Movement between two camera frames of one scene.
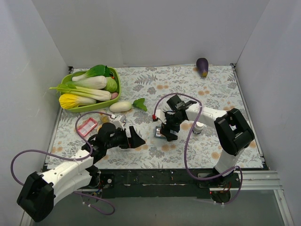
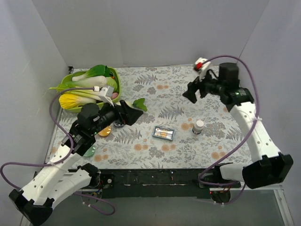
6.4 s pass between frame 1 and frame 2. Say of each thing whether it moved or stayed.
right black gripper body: moved
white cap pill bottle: stayed
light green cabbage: stayed
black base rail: stayed
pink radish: stayed
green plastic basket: stayed
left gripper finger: moved
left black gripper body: moved
